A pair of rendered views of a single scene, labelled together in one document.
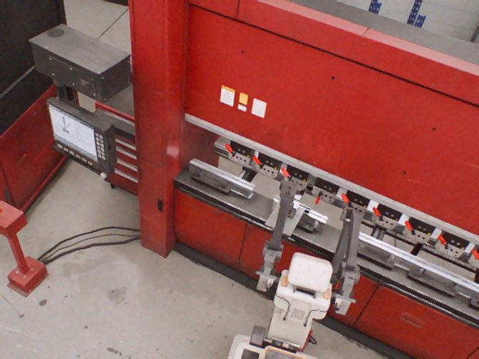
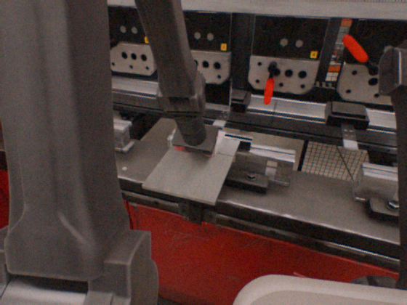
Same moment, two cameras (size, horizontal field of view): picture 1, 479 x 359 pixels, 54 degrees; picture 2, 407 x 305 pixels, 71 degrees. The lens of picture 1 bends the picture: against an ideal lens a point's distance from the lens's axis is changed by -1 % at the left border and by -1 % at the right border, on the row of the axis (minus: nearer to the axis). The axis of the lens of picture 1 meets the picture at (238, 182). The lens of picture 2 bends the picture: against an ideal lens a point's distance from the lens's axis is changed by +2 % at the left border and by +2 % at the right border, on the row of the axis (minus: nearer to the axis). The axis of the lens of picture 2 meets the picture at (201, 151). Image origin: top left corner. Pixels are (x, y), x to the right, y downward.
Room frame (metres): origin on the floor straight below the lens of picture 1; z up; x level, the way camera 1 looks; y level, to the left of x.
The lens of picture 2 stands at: (1.48, -0.33, 1.45)
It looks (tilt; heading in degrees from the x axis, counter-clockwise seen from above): 35 degrees down; 358
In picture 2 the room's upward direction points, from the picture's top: straight up
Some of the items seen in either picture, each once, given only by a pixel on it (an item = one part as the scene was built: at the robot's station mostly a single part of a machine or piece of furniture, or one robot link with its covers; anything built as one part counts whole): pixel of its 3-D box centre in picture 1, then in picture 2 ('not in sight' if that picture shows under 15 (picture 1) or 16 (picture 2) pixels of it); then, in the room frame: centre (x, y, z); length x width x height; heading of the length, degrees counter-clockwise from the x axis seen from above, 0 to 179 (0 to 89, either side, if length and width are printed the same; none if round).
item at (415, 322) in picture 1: (412, 320); not in sight; (1.71, -1.29, 0.58); 0.15 x 0.02 x 0.07; 70
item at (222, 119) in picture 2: (303, 186); (227, 107); (2.36, -0.45, 1.01); 0.26 x 0.12 x 0.05; 160
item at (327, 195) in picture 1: (326, 186); (285, 51); (2.15, -0.55, 1.26); 0.15 x 0.09 x 0.17; 70
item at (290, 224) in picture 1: (285, 216); (195, 162); (2.07, -0.34, 1.00); 0.26 x 0.18 x 0.01; 160
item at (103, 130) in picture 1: (85, 134); not in sight; (2.08, 0.95, 1.42); 0.45 x 0.12 x 0.36; 66
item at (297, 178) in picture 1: (298, 174); (204, 44); (2.21, -0.36, 1.26); 0.15 x 0.09 x 0.17; 70
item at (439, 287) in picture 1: (430, 283); not in sight; (1.81, -1.31, 0.89); 0.30 x 0.05 x 0.03; 70
